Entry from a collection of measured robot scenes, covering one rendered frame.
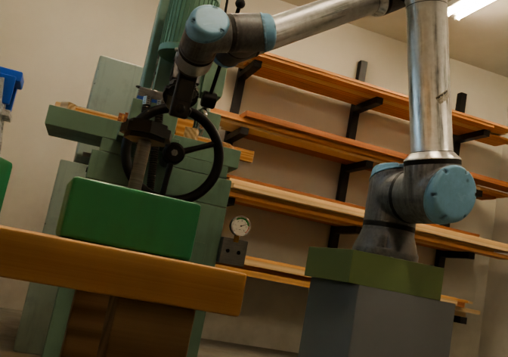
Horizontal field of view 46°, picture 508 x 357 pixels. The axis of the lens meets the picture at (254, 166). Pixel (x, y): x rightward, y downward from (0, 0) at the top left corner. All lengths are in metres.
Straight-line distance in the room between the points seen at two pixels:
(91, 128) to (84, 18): 2.79
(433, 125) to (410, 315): 0.50
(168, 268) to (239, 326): 4.27
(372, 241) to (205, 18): 0.78
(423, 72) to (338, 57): 3.44
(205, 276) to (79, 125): 1.56
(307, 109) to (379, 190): 3.15
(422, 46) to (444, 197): 0.41
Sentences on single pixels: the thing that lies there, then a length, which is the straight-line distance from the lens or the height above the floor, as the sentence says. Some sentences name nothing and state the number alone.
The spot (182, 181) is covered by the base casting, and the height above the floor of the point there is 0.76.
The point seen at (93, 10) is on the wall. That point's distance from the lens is 4.63.
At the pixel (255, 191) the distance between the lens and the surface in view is 4.00.
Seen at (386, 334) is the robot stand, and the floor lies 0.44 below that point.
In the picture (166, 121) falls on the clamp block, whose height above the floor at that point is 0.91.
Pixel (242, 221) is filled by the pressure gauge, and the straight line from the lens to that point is 1.83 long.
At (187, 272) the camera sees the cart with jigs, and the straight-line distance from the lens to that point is 0.33.
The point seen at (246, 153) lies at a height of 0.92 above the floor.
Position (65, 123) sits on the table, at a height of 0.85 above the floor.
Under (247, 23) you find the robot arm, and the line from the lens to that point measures 1.41.
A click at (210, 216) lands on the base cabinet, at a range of 1.87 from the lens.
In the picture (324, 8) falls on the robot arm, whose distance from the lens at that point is 1.69.
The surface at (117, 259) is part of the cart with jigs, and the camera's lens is 0.32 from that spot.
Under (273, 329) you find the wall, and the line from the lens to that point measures 4.69.
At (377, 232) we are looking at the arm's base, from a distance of 1.73.
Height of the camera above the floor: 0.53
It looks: 10 degrees up
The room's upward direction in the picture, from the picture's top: 11 degrees clockwise
